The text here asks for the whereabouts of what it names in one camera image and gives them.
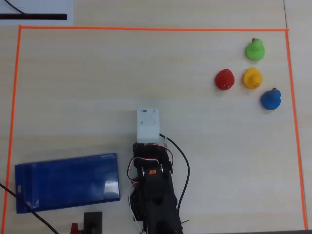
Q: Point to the yellow rubber duck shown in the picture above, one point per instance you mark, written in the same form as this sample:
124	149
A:
252	78

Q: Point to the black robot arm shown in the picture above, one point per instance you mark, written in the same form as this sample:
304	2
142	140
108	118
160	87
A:
156	195

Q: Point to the red rubber duck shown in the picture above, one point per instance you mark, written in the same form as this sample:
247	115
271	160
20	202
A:
224	79

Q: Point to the blue rubber duck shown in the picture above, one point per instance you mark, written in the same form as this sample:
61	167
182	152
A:
270	100

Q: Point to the green rubber duck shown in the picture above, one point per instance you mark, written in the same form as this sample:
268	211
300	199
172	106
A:
254	51

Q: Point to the orange tape strip beside box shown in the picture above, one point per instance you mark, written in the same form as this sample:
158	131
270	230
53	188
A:
14	85

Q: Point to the long horizontal orange tape strip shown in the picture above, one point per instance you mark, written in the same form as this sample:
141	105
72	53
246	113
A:
146	28

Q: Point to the blue plastic bag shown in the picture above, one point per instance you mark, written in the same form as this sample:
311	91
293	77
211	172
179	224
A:
68	180

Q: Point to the black table clamp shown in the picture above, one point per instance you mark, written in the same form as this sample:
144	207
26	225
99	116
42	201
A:
92	223

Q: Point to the orange tape strip beside ducks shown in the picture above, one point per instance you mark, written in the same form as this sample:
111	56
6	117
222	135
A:
295	122

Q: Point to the white paper sheet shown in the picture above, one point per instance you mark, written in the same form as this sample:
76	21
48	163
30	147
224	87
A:
48	7

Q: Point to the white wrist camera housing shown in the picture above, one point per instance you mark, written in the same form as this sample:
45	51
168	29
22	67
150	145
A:
147	122

